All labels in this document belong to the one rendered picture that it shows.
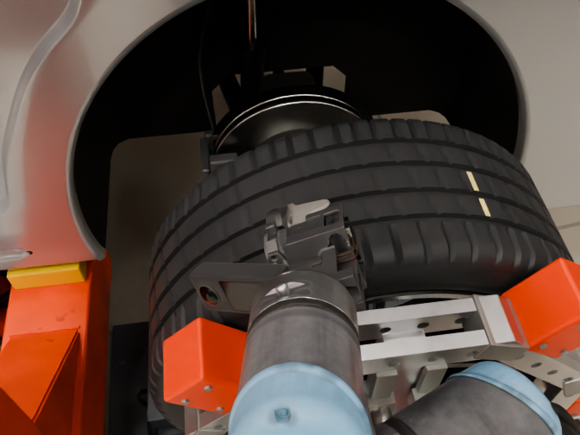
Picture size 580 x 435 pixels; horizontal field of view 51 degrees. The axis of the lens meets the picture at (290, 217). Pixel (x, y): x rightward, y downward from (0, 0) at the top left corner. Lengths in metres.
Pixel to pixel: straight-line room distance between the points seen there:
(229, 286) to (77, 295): 0.74
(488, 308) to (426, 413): 0.24
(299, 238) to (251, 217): 0.19
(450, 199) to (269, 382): 0.42
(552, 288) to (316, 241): 0.30
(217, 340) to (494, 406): 0.31
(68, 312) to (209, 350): 0.63
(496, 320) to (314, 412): 0.39
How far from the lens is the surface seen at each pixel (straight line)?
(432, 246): 0.70
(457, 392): 0.54
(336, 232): 0.56
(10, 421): 0.87
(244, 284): 0.57
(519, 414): 0.54
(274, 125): 1.12
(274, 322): 0.45
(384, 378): 0.72
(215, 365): 0.68
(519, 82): 1.05
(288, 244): 0.57
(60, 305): 1.29
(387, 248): 0.68
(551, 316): 0.74
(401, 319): 0.71
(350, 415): 0.39
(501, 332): 0.73
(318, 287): 0.48
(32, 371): 1.14
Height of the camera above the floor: 1.73
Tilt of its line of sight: 52 degrees down
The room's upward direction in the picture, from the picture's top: straight up
